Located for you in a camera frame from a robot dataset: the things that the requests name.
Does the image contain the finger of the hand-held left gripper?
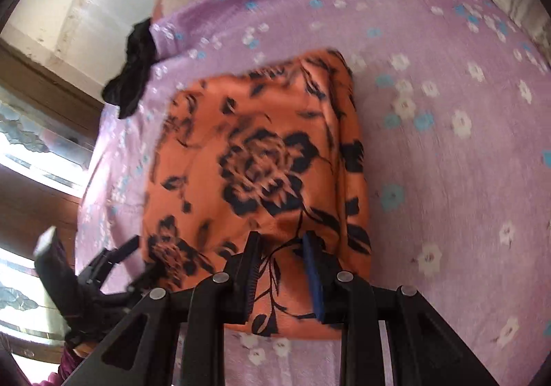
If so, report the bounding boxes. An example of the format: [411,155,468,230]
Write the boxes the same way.
[82,234,142,285]
[127,263,170,298]

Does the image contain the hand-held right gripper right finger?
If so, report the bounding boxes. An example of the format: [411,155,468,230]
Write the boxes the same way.
[302,231,501,386]

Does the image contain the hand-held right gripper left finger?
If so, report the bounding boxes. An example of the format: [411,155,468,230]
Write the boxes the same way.
[64,231,262,386]

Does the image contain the orange black floral blouse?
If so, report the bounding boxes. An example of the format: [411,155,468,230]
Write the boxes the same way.
[142,48,373,337]

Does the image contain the person's left forearm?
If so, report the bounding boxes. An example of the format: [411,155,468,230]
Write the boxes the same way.
[43,345,93,386]

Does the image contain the leaded glass side panel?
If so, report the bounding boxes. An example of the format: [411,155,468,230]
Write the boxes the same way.
[0,246,80,341]

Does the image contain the arched leaded glass panel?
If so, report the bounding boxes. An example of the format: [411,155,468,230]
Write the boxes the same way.
[0,100,96,195]

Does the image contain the black garment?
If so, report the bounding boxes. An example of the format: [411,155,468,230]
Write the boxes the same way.
[102,21,158,120]

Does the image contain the brown wooden door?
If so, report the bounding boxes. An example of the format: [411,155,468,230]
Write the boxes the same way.
[0,39,106,386]

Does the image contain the purple floral bedsheet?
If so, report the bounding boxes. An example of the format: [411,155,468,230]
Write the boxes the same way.
[75,0,551,386]

